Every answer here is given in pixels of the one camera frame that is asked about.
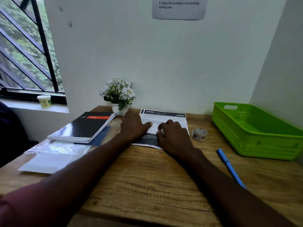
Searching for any person's left hand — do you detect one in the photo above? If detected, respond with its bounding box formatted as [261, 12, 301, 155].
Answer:
[117, 112, 153, 144]

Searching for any person's right hand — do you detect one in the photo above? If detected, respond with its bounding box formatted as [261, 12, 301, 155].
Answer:
[156, 119, 196, 159]

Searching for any printed sheet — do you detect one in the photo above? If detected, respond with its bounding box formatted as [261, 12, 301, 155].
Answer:
[131, 108, 190, 150]

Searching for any clear plastic sleeve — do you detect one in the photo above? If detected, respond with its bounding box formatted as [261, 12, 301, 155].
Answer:
[22, 138, 92, 174]

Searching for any green plastic basket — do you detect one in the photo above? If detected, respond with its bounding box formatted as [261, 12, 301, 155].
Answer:
[212, 102, 303, 161]

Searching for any person's right forearm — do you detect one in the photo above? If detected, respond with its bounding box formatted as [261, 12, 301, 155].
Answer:
[180, 148, 296, 227]

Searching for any person's left forearm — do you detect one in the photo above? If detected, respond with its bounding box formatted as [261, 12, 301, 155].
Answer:
[14, 137, 133, 227]

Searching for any blue book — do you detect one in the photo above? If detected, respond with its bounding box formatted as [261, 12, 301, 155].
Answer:
[89, 126, 112, 146]

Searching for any white flower plant in pot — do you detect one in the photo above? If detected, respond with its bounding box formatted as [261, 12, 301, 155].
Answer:
[99, 77, 137, 116]

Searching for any black spiral notebook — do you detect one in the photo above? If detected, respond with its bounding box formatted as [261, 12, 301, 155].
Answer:
[47, 112, 116, 144]

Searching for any blue pen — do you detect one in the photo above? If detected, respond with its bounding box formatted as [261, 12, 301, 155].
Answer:
[217, 148, 247, 189]

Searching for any small cream jar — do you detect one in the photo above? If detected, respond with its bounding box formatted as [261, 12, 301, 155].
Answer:
[37, 95, 52, 108]

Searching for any white window sill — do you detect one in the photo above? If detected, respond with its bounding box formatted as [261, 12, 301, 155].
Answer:
[0, 98, 69, 114]

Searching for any black window grille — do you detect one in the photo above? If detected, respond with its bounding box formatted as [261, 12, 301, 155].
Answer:
[0, 0, 68, 106]

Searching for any black backpack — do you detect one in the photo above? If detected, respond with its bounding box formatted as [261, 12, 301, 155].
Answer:
[0, 101, 38, 168]

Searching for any paper notice sheet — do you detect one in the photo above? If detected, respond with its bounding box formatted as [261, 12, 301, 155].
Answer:
[152, 0, 209, 20]

